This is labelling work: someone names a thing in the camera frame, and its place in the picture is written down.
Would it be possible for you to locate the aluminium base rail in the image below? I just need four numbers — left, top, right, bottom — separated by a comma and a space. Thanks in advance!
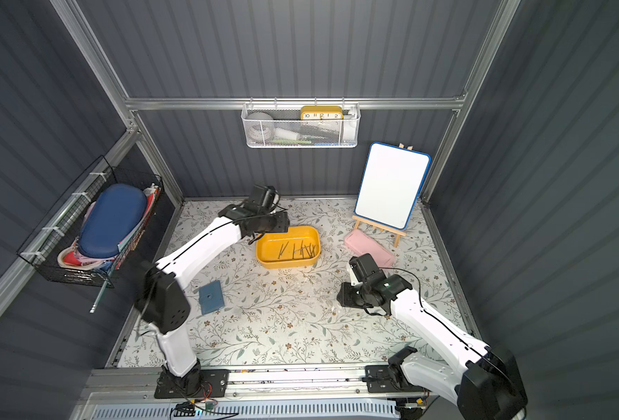
78, 353, 461, 404

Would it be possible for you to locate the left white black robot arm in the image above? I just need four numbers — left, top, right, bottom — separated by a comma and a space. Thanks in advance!
134, 202, 290, 378

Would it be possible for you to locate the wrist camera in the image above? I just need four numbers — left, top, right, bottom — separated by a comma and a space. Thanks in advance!
348, 253, 387, 286
248, 185, 279, 213

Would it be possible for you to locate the blue oval case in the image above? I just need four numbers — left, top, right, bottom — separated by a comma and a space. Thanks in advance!
78, 184, 148, 259

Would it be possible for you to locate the black wire side basket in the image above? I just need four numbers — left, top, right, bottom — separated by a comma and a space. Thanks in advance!
18, 160, 164, 288

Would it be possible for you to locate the white wire wall basket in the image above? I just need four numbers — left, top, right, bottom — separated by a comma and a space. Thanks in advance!
241, 103, 361, 149

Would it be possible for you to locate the small wooden easel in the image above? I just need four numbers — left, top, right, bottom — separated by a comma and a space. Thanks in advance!
352, 215, 407, 248

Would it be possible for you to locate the white board with blue frame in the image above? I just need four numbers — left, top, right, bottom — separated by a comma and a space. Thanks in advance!
354, 142, 432, 231

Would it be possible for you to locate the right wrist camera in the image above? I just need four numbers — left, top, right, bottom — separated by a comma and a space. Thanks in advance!
348, 253, 387, 286

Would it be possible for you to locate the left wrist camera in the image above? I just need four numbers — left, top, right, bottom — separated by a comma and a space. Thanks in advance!
248, 185, 279, 213

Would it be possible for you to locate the white tape roll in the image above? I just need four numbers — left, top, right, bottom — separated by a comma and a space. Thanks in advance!
243, 112, 276, 143

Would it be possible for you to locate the yellow plastic storage box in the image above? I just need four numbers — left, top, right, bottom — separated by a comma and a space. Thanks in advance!
256, 226, 321, 270

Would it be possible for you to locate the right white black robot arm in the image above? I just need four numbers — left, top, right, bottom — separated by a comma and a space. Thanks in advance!
337, 275, 528, 419

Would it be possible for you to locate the pink pencil case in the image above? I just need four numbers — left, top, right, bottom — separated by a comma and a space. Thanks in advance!
344, 229, 396, 268

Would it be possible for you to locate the yellow clock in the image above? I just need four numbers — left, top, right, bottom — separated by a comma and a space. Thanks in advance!
300, 105, 344, 122

